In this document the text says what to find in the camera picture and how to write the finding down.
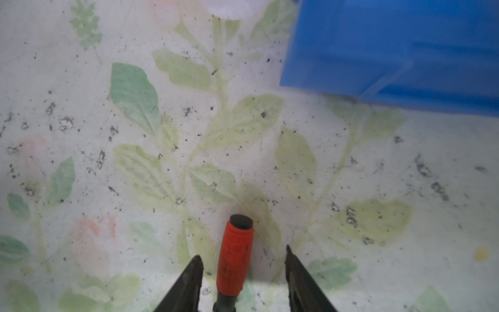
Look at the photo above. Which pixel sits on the red handled screwdriver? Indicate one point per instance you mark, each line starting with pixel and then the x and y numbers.
pixel 234 260

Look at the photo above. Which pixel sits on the blue plastic bin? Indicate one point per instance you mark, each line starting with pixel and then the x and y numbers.
pixel 431 55

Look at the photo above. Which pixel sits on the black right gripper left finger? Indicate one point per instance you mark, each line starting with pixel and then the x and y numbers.
pixel 184 295

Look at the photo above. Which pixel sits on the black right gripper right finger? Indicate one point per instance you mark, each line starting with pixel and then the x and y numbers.
pixel 304 294

